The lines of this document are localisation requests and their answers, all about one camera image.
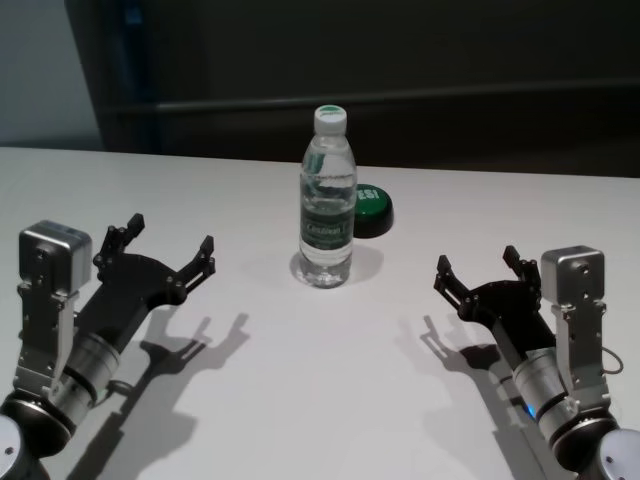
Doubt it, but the thin left camera cable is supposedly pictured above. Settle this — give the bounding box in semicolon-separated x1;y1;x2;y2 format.
102;378;134;399

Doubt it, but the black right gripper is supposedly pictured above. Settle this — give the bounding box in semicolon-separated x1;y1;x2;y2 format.
433;244;557;359

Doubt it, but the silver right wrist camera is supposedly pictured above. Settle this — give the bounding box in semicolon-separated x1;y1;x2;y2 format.
540;244;614;399

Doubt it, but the grey horizontal metal rail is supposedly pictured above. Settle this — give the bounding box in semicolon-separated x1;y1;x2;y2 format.
154;96;640;115

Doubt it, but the clear Cestbon water bottle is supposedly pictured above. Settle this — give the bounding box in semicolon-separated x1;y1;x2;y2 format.
298;103;357;290

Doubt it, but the green YES push button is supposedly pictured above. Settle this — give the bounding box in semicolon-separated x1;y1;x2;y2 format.
352;182;395;237

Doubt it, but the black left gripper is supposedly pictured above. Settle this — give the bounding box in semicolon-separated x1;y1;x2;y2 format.
74;213;217;351

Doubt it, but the thin right camera cable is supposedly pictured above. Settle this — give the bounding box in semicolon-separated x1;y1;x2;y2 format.
602;347;626;376

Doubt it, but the blue metal shelf upright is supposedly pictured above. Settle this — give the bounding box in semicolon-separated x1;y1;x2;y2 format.
119;0;166;154

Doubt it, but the thin camera cable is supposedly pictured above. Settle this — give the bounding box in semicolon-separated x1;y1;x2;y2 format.
602;347;626;376
102;378;134;399

